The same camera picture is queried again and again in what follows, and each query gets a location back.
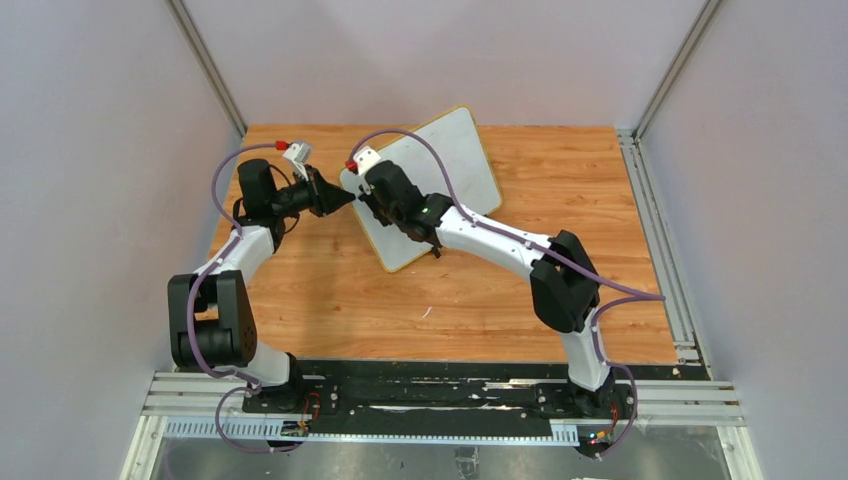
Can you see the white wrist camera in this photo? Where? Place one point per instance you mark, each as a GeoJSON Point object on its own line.
{"type": "Point", "coordinates": [297, 154]}
{"type": "Point", "coordinates": [364, 159]}

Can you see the aluminium frame rails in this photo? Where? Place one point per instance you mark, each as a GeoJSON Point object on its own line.
{"type": "Point", "coordinates": [194, 427]}

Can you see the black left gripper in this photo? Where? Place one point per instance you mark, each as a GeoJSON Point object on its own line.
{"type": "Point", "coordinates": [316, 194]}

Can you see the yellow framed whiteboard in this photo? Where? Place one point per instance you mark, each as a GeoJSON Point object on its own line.
{"type": "Point", "coordinates": [454, 136]}

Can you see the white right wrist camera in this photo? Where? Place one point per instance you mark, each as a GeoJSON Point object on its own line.
{"type": "Point", "coordinates": [364, 159]}

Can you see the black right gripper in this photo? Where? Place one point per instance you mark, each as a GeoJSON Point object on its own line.
{"type": "Point", "coordinates": [370, 201]}

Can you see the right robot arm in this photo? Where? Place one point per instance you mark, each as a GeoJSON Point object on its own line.
{"type": "Point", "coordinates": [557, 269]}

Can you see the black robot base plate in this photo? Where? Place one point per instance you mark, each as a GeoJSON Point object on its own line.
{"type": "Point", "coordinates": [441, 399]}

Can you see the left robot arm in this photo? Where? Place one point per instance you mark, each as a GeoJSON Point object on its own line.
{"type": "Point", "coordinates": [211, 322]}

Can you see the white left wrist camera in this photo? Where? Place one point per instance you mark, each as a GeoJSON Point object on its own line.
{"type": "Point", "coordinates": [297, 154]}

